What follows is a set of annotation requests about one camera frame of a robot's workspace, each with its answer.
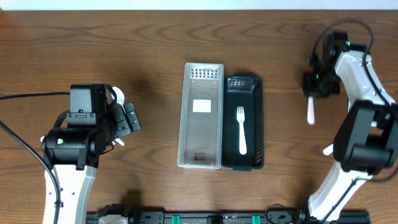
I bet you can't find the white plastic fork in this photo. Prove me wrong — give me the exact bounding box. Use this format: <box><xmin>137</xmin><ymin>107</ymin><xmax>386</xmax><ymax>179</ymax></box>
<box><xmin>307</xmin><ymin>96</ymin><xmax>315</xmax><ymax>125</ymax></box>
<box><xmin>236</xmin><ymin>106</ymin><xmax>247</xmax><ymax>155</ymax></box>

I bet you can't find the clear perforated plastic basket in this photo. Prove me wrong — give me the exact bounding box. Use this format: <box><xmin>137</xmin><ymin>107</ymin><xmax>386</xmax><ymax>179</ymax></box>
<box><xmin>177</xmin><ymin>63</ymin><xmax>224</xmax><ymax>169</ymax></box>

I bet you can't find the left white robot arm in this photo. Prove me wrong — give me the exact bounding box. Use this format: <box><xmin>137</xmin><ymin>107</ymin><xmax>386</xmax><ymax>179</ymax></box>
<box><xmin>42</xmin><ymin>103</ymin><xmax>141</xmax><ymax>223</ymax></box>

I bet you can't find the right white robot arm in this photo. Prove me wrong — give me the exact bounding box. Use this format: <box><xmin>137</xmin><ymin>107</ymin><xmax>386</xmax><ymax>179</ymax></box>
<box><xmin>297</xmin><ymin>40</ymin><xmax>397</xmax><ymax>223</ymax></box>

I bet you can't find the white plastic spoon near basket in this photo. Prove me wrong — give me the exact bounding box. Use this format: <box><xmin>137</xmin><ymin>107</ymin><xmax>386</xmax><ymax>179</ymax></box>
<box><xmin>112</xmin><ymin>86</ymin><xmax>126</xmax><ymax>112</ymax></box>

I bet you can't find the white plastic spoon right side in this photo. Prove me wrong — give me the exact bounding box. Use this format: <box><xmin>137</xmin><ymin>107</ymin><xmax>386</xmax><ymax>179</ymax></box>
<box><xmin>322</xmin><ymin>144</ymin><xmax>333</xmax><ymax>156</ymax></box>

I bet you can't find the black perforated plastic basket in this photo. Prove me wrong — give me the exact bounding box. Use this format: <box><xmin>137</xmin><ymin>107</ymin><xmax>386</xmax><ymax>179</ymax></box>
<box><xmin>221</xmin><ymin>72</ymin><xmax>264</xmax><ymax>171</ymax></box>

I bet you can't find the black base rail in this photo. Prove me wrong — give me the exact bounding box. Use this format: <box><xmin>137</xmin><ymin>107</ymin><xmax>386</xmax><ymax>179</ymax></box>
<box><xmin>85</xmin><ymin>203</ymin><xmax>371</xmax><ymax>224</ymax></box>

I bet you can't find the left black cable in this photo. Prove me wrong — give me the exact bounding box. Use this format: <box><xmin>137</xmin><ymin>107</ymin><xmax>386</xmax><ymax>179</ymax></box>
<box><xmin>0</xmin><ymin>91</ymin><xmax>71</xmax><ymax>224</ymax></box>

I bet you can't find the black cable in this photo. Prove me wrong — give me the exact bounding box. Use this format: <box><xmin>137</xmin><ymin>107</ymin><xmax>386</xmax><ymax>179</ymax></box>
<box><xmin>0</xmin><ymin>91</ymin><xmax>71</xmax><ymax>224</ymax></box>
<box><xmin>309</xmin><ymin>18</ymin><xmax>398</xmax><ymax>184</ymax></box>

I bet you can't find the right black cable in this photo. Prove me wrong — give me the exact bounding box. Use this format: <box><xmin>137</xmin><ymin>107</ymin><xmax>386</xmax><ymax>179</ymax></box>
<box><xmin>309</xmin><ymin>18</ymin><xmax>398</xmax><ymax>184</ymax></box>

